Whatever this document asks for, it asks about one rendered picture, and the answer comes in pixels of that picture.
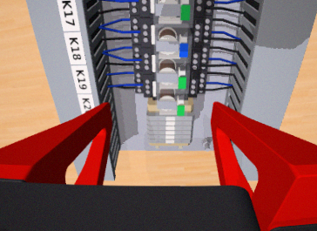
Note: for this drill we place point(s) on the grey mounting plate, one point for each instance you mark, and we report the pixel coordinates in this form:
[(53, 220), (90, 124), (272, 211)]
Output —
[(131, 107)]

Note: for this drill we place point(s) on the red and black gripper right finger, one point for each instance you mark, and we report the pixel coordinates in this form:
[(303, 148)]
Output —
[(286, 192)]

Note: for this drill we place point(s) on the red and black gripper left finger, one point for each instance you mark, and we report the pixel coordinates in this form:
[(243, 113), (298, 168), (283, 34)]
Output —
[(44, 157)]

